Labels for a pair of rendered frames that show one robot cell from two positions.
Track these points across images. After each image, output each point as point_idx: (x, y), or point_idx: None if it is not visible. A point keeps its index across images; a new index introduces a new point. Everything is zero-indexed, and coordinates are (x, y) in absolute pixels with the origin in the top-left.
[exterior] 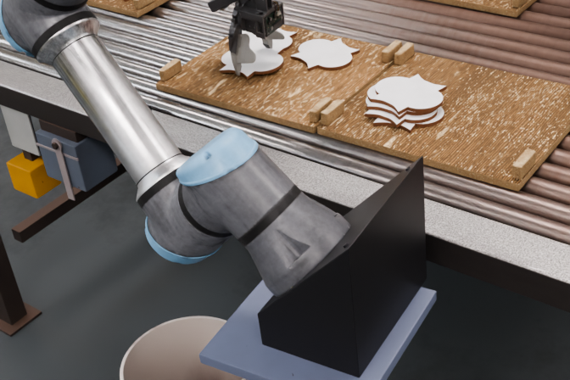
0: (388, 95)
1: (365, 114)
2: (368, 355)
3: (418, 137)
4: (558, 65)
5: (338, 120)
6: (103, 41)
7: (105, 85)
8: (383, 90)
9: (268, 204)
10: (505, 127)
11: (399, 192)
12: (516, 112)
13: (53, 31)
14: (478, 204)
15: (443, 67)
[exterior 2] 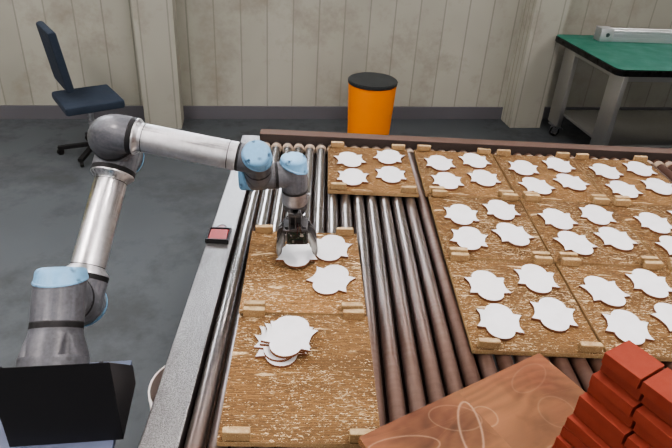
0: (279, 327)
1: (259, 326)
2: (23, 441)
3: (252, 364)
4: (416, 405)
5: (253, 318)
6: None
7: (91, 206)
8: (284, 322)
9: (35, 318)
10: (291, 406)
11: (66, 369)
12: (317, 404)
13: (93, 165)
14: (192, 430)
15: (355, 341)
